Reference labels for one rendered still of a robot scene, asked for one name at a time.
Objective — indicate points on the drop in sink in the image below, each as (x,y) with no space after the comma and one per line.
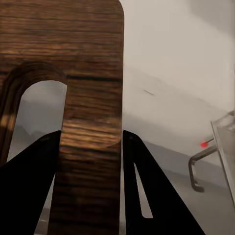
(225,140)

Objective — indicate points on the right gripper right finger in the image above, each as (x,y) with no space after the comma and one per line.
(170,214)

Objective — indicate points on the cutting board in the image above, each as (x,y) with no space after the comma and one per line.
(79,43)

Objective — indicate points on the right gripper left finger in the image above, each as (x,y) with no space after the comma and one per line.
(25,181)

